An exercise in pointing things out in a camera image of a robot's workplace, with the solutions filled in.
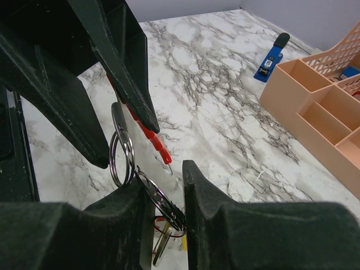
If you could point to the yellow key tag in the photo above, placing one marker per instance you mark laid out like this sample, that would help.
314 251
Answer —
184 243

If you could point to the blue cube in organizer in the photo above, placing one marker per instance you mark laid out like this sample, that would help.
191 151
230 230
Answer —
348 72

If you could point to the peach desk organizer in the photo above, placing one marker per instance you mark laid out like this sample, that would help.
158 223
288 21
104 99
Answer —
321 110

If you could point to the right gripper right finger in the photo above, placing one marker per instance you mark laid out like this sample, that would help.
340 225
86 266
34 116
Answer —
225 234

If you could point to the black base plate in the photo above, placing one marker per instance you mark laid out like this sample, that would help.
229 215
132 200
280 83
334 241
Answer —
18 181

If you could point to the metal key holder red handle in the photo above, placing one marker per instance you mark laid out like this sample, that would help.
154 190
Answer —
149 159

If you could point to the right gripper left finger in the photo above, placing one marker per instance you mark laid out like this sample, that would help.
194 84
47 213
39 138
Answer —
113 233

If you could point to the blue stapler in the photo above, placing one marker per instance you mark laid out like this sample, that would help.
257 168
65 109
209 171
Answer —
273 57

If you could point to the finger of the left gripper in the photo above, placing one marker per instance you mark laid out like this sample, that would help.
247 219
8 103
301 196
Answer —
120 45
58 94

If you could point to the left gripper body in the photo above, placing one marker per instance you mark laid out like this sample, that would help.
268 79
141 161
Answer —
54 27

